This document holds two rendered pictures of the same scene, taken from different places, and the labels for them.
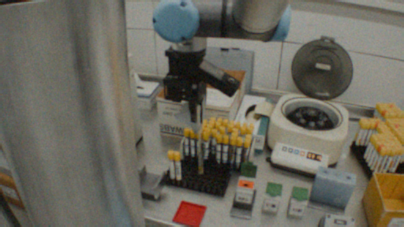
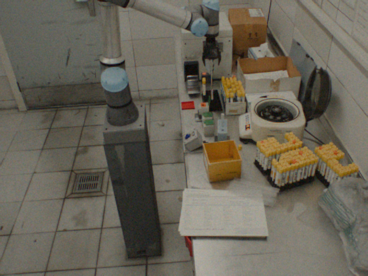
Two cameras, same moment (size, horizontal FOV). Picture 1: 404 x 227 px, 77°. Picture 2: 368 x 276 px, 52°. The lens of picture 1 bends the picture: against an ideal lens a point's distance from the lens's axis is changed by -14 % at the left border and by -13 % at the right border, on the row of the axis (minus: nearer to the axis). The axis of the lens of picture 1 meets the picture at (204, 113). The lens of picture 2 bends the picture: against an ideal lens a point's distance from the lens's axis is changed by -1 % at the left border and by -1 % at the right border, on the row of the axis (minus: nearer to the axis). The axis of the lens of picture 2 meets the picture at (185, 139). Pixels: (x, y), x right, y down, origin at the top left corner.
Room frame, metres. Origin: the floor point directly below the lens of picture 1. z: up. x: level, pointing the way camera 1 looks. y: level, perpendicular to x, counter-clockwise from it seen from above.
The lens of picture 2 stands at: (-0.09, -1.57, 1.95)
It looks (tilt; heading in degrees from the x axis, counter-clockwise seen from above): 37 degrees down; 72
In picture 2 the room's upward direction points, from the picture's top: 3 degrees counter-clockwise
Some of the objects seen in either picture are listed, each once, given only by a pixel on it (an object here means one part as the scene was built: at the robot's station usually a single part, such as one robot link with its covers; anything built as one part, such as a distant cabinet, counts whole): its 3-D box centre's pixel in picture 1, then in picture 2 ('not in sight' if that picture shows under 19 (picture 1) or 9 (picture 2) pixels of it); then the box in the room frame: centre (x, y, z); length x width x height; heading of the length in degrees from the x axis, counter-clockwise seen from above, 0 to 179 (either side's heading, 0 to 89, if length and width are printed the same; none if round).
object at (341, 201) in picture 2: not in sight; (355, 196); (0.74, -0.89, 0.97); 0.26 x 0.17 x 0.19; 87
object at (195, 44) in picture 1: (188, 39); (210, 28); (0.60, 0.03, 1.27); 0.08 x 0.08 x 0.05
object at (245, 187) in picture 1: (245, 192); (203, 110); (0.50, -0.10, 0.92); 0.05 x 0.04 x 0.06; 164
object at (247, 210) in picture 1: (244, 199); (203, 115); (0.50, -0.10, 0.89); 0.09 x 0.05 x 0.04; 164
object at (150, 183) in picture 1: (126, 174); (192, 80); (0.56, 0.21, 0.92); 0.21 x 0.07 x 0.05; 73
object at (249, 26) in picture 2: not in sight; (246, 28); (1.12, 0.65, 0.97); 0.31 x 0.23 x 0.18; 67
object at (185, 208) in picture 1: (189, 213); (188, 105); (0.47, 0.04, 0.88); 0.07 x 0.07 x 0.01; 73
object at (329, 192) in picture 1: (331, 188); (222, 135); (0.49, -0.33, 0.92); 0.10 x 0.07 x 0.10; 65
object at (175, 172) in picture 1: (197, 164); (211, 92); (0.59, 0.02, 0.93); 0.17 x 0.09 x 0.11; 73
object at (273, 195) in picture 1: (272, 198); (207, 120); (0.49, -0.17, 0.91); 0.05 x 0.04 x 0.07; 163
